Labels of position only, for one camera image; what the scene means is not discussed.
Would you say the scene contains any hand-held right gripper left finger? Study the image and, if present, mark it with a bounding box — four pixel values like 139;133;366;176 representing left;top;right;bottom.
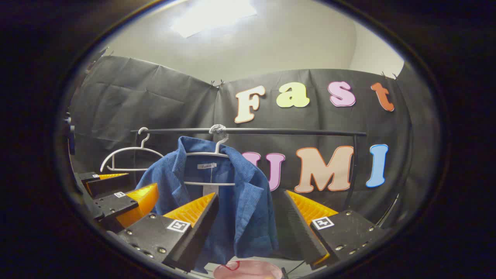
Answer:
116;192;219;272

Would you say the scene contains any white plastic hanger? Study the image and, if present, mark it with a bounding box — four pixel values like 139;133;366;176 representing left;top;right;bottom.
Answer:
100;127;165;172
183;124;237;186

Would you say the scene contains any blue corduroy shirt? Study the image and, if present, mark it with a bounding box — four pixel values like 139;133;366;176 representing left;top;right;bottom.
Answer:
136;136;279;272

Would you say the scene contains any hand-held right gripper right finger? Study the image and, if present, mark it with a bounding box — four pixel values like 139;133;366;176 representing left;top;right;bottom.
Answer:
285;189;392;270

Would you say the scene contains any black clothes rack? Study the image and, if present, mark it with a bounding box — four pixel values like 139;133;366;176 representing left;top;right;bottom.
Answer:
131;127;367;212

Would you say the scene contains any pink laundry hamper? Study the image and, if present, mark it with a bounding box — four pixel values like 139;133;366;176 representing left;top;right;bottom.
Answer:
213;260;283;279

